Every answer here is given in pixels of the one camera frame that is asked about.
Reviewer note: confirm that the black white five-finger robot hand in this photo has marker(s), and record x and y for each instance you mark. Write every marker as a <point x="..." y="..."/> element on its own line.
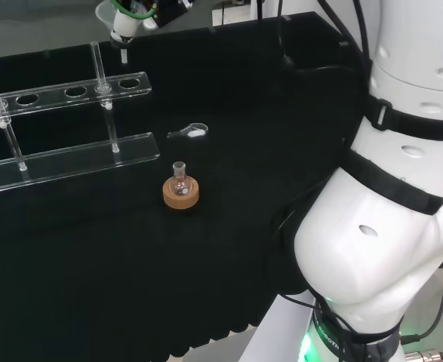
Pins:
<point x="125" y="24"/>

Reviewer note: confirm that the clear weighing funnel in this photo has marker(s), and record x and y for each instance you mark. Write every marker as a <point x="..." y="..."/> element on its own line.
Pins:
<point x="194" y="130"/>

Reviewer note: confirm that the clear funnel stand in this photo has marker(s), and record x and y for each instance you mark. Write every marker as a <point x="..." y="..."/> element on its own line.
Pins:
<point x="74" y="158"/>

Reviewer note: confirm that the clear round-bottom flask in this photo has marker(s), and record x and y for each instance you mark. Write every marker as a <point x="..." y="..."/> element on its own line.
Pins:
<point x="179" y="183"/>

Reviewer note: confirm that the black cloth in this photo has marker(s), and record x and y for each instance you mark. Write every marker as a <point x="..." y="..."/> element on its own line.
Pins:
<point x="130" y="264"/>

